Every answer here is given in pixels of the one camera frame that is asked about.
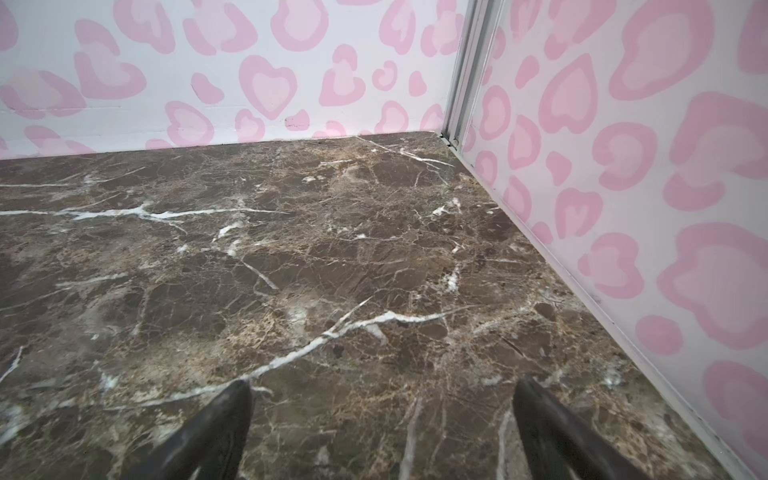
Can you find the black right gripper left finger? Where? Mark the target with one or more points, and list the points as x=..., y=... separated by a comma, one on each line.
x=209, y=445

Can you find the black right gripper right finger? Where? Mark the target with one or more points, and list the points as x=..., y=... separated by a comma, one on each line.
x=558, y=444

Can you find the aluminium corner post right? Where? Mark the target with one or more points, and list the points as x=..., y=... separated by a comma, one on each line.
x=474, y=49

